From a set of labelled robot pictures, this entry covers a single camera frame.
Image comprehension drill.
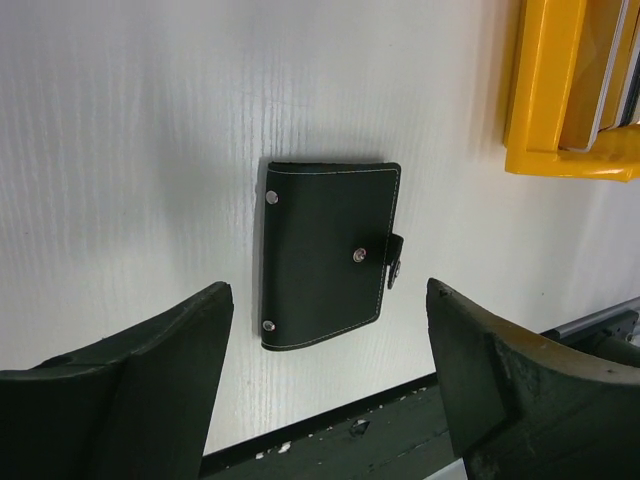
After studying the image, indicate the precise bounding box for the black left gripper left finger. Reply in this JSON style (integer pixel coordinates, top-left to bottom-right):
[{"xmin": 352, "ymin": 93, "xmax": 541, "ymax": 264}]
[{"xmin": 1, "ymin": 282, "xmax": 234, "ymax": 479}]

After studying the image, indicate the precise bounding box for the stack of cards in bin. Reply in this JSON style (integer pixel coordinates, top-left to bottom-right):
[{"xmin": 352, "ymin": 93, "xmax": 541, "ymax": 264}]
[{"xmin": 559, "ymin": 1, "xmax": 639, "ymax": 153}]

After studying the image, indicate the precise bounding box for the black leather card holder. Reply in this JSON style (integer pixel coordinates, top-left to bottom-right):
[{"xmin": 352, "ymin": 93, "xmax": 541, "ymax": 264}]
[{"xmin": 259, "ymin": 161, "xmax": 404, "ymax": 351}]

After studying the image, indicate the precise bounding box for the yellow plastic bin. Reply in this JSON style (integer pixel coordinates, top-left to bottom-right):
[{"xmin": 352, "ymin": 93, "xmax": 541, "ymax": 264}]
[{"xmin": 503, "ymin": 1, "xmax": 639, "ymax": 182}]

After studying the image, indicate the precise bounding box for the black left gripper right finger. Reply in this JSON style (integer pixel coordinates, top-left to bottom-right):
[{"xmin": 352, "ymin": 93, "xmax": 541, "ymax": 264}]
[{"xmin": 426, "ymin": 279, "xmax": 639, "ymax": 479}]

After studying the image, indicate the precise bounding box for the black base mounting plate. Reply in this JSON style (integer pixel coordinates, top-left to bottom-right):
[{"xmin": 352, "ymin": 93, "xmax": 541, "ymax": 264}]
[{"xmin": 199, "ymin": 374, "xmax": 456, "ymax": 479}]

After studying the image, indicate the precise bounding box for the aluminium frame rail front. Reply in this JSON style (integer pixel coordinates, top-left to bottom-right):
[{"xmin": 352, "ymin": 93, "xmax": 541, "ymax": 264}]
[{"xmin": 542, "ymin": 309, "xmax": 639, "ymax": 346}]

